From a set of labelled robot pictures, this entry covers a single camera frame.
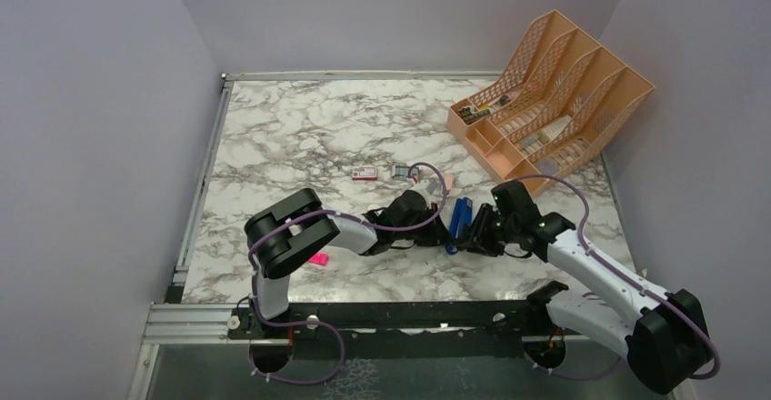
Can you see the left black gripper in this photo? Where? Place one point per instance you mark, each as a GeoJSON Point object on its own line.
{"type": "Point", "coordinates": [437, 234]}

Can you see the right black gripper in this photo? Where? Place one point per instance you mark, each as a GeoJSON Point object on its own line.
{"type": "Point", "coordinates": [477, 238]}

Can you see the red white staple box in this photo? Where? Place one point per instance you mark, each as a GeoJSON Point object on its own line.
{"type": "Point", "coordinates": [367, 172]}

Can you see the white stapler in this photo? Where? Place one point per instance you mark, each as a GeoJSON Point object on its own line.
{"type": "Point", "coordinates": [375, 210]}

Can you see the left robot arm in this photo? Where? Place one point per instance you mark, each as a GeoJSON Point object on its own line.
{"type": "Point", "coordinates": [283, 237]}

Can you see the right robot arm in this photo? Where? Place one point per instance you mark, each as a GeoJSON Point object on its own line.
{"type": "Point", "coordinates": [661, 335]}

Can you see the orange mesh file organizer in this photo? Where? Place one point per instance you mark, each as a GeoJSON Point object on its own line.
{"type": "Point", "coordinates": [558, 103]}

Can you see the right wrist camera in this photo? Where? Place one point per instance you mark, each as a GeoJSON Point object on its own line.
{"type": "Point", "coordinates": [426, 189]}

